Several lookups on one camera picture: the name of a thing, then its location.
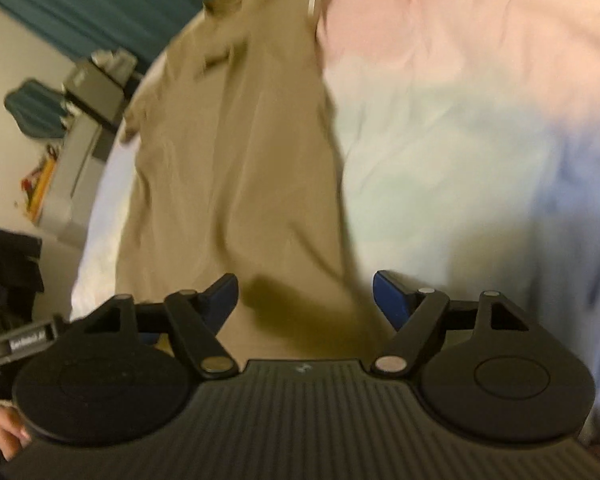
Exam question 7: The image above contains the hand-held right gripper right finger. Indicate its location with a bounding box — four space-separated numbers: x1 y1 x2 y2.
371 270 532 376

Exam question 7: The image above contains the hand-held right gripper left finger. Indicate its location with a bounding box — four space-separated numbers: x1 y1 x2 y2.
77 273 240 380

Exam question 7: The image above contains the khaki t-shirt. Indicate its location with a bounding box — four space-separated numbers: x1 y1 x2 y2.
114 0 397 362

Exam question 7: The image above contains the person's left hand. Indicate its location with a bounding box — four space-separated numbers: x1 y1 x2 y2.
0 405 34 461

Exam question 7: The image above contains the yellow tray of cosmetics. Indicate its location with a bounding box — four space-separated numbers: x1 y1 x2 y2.
19 144 62 222

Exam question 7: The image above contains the pastel tie-dye bed sheet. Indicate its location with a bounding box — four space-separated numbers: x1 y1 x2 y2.
70 0 600 461

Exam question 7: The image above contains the white dressing table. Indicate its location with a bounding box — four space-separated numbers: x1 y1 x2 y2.
36 109 117 249

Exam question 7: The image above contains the wavy-edged mirror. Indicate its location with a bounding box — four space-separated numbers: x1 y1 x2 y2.
3 77 69 139

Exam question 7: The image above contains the grey chair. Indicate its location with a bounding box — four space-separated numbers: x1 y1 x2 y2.
62 57 137 130

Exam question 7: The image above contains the teal curtain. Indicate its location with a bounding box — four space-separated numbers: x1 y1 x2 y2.
0 0 261 75

